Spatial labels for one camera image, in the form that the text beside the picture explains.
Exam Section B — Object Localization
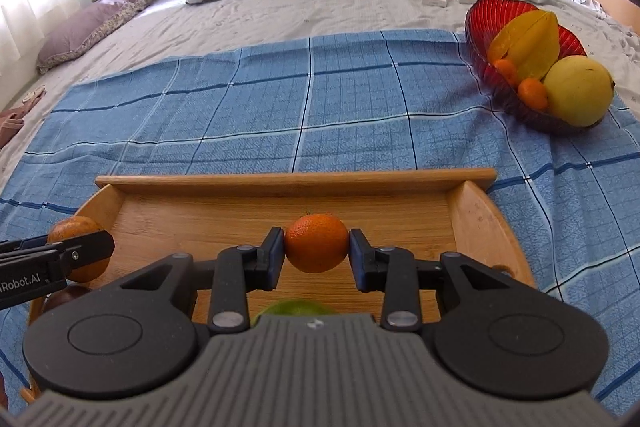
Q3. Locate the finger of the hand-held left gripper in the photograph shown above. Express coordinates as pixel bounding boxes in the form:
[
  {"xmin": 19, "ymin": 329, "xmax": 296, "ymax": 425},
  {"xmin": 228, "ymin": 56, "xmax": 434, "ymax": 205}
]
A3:
[
  {"xmin": 0, "ymin": 230, "xmax": 115, "ymax": 281},
  {"xmin": 0, "ymin": 236, "xmax": 51, "ymax": 256}
]

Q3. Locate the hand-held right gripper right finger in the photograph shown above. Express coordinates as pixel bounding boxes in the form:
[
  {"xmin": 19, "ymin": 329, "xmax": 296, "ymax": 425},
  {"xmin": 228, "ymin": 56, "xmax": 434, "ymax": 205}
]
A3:
[{"xmin": 349, "ymin": 227, "xmax": 516, "ymax": 334}]

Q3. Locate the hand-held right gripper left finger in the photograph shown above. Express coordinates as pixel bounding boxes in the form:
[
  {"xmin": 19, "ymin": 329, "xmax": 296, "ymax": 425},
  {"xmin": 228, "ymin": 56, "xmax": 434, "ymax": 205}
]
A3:
[{"xmin": 117, "ymin": 226, "xmax": 287, "ymax": 334}]

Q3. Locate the large orange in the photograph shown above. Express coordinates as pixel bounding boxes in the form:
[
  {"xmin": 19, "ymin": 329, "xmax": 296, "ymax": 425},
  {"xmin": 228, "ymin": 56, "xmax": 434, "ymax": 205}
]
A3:
[{"xmin": 47, "ymin": 216, "xmax": 112, "ymax": 283}]

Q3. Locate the dark brown round fruit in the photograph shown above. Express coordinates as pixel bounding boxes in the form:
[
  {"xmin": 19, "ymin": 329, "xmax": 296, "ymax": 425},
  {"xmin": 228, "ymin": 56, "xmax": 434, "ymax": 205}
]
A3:
[{"xmin": 42, "ymin": 284, "xmax": 93, "ymax": 313}]

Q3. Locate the small mandarin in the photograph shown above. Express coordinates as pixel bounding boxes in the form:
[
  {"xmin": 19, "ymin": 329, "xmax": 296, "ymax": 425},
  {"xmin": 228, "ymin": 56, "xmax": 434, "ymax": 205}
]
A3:
[{"xmin": 284, "ymin": 212, "xmax": 349, "ymax": 274}]

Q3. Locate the green apple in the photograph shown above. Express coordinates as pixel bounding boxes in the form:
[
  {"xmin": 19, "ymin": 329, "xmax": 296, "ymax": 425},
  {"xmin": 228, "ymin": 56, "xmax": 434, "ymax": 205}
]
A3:
[{"xmin": 252, "ymin": 299, "xmax": 338, "ymax": 325}]

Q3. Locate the wooden tray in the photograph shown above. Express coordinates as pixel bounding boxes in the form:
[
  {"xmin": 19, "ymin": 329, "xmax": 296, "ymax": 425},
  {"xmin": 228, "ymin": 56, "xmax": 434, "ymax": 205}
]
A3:
[{"xmin": 20, "ymin": 167, "xmax": 538, "ymax": 404}]

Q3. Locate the brown garment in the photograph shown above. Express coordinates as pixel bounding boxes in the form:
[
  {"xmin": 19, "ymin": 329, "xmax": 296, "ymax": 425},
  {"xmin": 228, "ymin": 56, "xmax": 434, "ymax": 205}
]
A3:
[{"xmin": 0, "ymin": 107, "xmax": 26, "ymax": 148}]

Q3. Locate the blue plaid blanket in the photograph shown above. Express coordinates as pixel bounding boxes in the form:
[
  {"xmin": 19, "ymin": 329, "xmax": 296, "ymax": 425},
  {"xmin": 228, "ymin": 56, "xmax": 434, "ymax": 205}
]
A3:
[{"xmin": 0, "ymin": 28, "xmax": 640, "ymax": 413}]

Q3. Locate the purple pillow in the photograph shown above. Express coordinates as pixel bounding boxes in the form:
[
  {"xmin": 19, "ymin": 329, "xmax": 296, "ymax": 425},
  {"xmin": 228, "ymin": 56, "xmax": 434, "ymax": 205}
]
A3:
[{"xmin": 36, "ymin": 0, "xmax": 161, "ymax": 75}]

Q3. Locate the small kumquat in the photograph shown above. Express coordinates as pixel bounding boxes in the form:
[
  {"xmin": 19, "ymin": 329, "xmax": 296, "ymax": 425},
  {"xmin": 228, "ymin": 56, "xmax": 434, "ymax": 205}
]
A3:
[
  {"xmin": 494, "ymin": 58, "xmax": 521, "ymax": 88},
  {"xmin": 516, "ymin": 78, "xmax": 550, "ymax": 111}
]

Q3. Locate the grey floral bed sheet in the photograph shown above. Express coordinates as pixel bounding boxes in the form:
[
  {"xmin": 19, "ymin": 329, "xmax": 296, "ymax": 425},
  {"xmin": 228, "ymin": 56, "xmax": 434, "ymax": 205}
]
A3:
[{"xmin": 0, "ymin": 0, "xmax": 640, "ymax": 208}]

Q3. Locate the red glass bowl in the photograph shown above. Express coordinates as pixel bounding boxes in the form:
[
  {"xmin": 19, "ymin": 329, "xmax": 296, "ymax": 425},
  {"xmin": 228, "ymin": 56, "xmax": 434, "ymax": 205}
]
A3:
[{"xmin": 464, "ymin": 0, "xmax": 607, "ymax": 138}]

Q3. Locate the yellow starfruit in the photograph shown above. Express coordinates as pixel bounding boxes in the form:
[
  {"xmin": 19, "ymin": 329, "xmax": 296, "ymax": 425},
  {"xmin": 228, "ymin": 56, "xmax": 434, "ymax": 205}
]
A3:
[{"xmin": 487, "ymin": 9, "xmax": 561, "ymax": 81}]

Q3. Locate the yellow round fruit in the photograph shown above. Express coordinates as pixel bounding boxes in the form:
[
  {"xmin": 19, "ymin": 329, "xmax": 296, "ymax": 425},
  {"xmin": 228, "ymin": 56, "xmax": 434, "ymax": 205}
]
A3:
[{"xmin": 542, "ymin": 55, "xmax": 616, "ymax": 128}]

